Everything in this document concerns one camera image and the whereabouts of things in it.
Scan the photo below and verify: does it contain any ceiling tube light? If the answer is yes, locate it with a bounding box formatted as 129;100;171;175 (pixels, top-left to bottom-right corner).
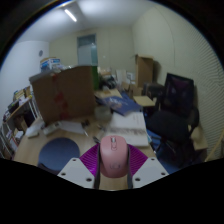
63;8;78;23

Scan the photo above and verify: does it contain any clear plastic container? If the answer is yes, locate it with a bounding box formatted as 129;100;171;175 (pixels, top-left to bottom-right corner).
94;105;113;121

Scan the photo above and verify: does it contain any white remote control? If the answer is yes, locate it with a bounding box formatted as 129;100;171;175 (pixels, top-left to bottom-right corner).
43;122;63;136

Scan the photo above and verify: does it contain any pink computer mouse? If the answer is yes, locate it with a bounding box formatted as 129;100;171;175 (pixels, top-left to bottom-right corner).
99;134;130;178

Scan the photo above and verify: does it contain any large brown cardboard box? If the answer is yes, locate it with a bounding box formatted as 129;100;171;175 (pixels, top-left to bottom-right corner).
28;65;98;127

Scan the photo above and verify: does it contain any cluttered shelf unit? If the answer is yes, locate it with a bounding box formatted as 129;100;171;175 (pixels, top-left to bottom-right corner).
0;85;38;159

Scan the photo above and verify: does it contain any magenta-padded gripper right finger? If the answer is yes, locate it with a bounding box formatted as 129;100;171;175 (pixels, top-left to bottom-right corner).
125;143;170;189

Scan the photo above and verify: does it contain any blue mouse pad, black rest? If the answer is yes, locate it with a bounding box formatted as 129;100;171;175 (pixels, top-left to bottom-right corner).
37;137;81;174

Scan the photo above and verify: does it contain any small white flat device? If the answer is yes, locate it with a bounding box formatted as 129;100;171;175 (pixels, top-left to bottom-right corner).
25;128;41;139

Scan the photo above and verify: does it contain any door with glass pane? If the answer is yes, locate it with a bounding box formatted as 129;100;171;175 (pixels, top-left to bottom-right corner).
77;33;99;67

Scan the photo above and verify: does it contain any tall open cardboard box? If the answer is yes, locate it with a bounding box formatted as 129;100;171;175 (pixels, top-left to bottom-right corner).
134;54;155;88

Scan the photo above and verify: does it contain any black office chair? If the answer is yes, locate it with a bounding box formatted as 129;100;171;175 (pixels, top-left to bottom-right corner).
148;72;200;164

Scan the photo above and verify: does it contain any dark blue book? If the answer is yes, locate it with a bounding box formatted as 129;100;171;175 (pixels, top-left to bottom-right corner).
99;95;143;117

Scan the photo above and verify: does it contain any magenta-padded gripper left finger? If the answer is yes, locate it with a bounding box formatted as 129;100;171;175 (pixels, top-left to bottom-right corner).
57;143;103;190

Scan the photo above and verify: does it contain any green box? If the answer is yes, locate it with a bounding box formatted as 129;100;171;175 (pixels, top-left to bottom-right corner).
91;65;100;90

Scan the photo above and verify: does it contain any blue and white printed box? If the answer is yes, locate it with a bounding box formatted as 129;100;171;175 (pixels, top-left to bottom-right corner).
39;57;63;73

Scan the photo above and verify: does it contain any white paper sheet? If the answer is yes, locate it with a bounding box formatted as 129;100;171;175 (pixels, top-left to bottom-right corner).
59;120;86;135

